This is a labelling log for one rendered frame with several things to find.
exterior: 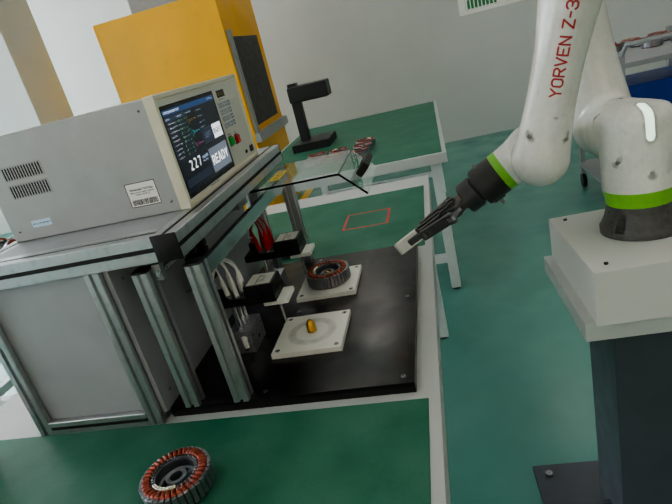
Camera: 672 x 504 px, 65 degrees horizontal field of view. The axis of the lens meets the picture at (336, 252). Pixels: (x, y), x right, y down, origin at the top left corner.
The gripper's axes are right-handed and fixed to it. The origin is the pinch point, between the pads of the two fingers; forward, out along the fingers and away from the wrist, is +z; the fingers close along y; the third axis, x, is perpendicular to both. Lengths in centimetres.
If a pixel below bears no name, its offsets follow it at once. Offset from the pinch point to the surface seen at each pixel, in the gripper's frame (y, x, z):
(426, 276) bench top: 0.5, -10.1, 2.9
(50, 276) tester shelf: -47, 48, 37
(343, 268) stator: -2.6, 5.5, 16.4
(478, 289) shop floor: 132, -83, 28
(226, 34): 324, 136, 91
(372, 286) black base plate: -5.3, -1.9, 13.0
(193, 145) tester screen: -24, 49, 12
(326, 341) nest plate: -30.1, 2.7, 18.3
